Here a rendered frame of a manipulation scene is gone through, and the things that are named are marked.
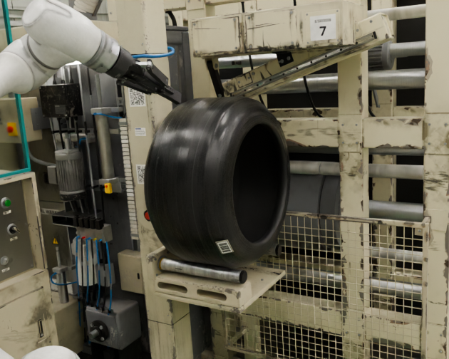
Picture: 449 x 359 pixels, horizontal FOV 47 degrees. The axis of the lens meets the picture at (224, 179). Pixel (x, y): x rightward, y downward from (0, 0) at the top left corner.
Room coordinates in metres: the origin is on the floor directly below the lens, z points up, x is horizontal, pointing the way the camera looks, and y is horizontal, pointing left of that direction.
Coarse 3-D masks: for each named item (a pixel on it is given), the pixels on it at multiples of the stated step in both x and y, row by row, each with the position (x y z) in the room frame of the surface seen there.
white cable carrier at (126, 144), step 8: (120, 120) 1.97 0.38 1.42; (120, 128) 1.98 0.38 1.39; (128, 136) 1.96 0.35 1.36; (128, 144) 1.96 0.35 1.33; (128, 152) 1.96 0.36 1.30; (128, 160) 1.96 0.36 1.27; (128, 168) 1.97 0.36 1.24; (128, 176) 1.98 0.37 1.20; (128, 184) 1.97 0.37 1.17; (128, 192) 1.97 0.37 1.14; (136, 216) 2.01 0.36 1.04; (136, 224) 1.96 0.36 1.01; (136, 232) 1.96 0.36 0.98
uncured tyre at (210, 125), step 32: (160, 128) 1.72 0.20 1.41; (192, 128) 1.64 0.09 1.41; (224, 128) 1.62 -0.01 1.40; (256, 128) 2.01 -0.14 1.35; (160, 160) 1.63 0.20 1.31; (192, 160) 1.57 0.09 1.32; (224, 160) 1.56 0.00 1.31; (256, 160) 2.08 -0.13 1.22; (288, 160) 1.96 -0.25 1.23; (160, 192) 1.61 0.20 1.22; (192, 192) 1.54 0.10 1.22; (224, 192) 1.55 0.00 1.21; (256, 192) 2.06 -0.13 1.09; (288, 192) 1.95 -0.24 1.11; (160, 224) 1.63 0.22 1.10; (192, 224) 1.56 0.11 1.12; (224, 224) 1.55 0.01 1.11; (256, 224) 1.97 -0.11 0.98; (192, 256) 1.66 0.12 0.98; (224, 256) 1.60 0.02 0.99; (256, 256) 1.71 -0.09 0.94
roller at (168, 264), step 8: (160, 264) 1.80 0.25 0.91; (168, 264) 1.78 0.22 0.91; (176, 264) 1.76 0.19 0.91; (184, 264) 1.75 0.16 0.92; (192, 264) 1.73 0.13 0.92; (200, 264) 1.72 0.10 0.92; (208, 264) 1.72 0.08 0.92; (184, 272) 1.74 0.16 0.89; (192, 272) 1.72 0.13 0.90; (200, 272) 1.70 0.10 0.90; (208, 272) 1.69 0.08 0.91; (216, 272) 1.67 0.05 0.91; (224, 272) 1.66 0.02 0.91; (232, 272) 1.65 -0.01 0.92; (240, 272) 1.64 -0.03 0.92; (224, 280) 1.66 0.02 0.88; (232, 280) 1.64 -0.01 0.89; (240, 280) 1.62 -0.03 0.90
